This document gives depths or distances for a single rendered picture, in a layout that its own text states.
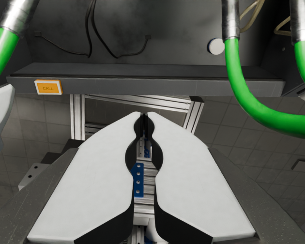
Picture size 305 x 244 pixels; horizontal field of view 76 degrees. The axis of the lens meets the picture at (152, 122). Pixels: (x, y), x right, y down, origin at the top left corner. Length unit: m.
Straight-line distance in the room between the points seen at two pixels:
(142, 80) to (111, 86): 0.07
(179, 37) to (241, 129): 1.38
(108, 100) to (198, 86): 0.88
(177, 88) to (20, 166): 1.91
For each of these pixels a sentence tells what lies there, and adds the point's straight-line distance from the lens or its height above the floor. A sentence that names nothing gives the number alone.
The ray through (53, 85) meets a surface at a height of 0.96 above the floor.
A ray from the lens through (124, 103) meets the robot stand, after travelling 1.27.
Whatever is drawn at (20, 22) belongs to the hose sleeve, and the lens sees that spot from 0.20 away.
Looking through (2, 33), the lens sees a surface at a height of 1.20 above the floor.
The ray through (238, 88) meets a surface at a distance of 0.21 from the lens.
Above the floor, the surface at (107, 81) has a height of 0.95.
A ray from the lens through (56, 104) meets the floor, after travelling 1.66.
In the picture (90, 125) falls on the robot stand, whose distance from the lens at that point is 1.39.
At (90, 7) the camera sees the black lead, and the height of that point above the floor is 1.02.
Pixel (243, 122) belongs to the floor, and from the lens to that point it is 1.80.
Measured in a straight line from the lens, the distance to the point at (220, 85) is 0.48.
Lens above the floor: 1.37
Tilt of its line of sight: 59 degrees down
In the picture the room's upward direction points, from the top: 176 degrees clockwise
